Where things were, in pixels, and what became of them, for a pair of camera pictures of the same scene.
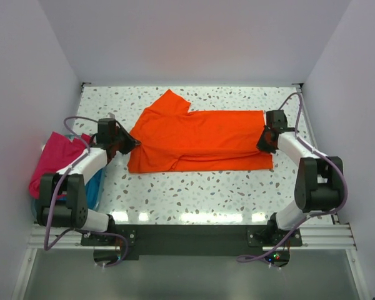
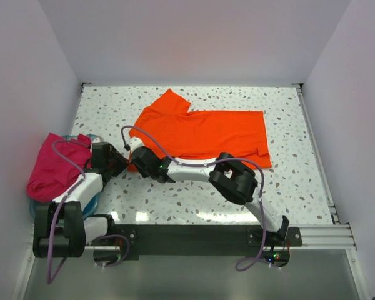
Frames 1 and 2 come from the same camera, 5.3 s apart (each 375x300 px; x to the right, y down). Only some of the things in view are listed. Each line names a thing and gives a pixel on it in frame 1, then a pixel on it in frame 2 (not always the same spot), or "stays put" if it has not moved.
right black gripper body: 265,140 to 138,159
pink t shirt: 59,151 stays put
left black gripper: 125,142 to 113,162
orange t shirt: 172,140 stays put
